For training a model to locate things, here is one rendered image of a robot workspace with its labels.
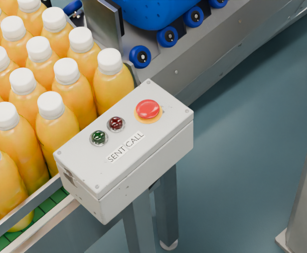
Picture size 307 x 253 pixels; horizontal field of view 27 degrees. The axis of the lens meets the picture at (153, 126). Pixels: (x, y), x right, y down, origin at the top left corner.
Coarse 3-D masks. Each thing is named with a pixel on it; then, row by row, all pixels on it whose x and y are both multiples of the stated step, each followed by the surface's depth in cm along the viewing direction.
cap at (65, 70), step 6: (60, 60) 103; (66, 60) 103; (72, 60) 103; (54, 66) 102; (60, 66) 102; (66, 66) 102; (72, 66) 102; (60, 72) 101; (66, 72) 101; (72, 72) 101; (60, 78) 102; (66, 78) 101; (72, 78) 102
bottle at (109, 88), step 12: (96, 72) 105; (108, 72) 103; (120, 72) 105; (96, 84) 106; (108, 84) 104; (120, 84) 105; (132, 84) 107; (96, 96) 108; (108, 96) 106; (120, 96) 106; (108, 108) 108
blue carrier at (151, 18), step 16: (112, 0) 127; (128, 0) 122; (144, 0) 118; (160, 0) 114; (176, 0) 112; (192, 0) 117; (128, 16) 126; (144, 16) 122; (160, 16) 117; (176, 16) 117
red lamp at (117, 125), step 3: (111, 117) 95; (114, 117) 94; (117, 117) 94; (111, 120) 94; (114, 120) 94; (117, 120) 94; (120, 120) 94; (108, 123) 94; (111, 123) 94; (114, 123) 94; (117, 123) 94; (120, 123) 94; (111, 126) 94; (114, 126) 94; (117, 126) 94; (120, 126) 94; (114, 129) 94; (117, 129) 94
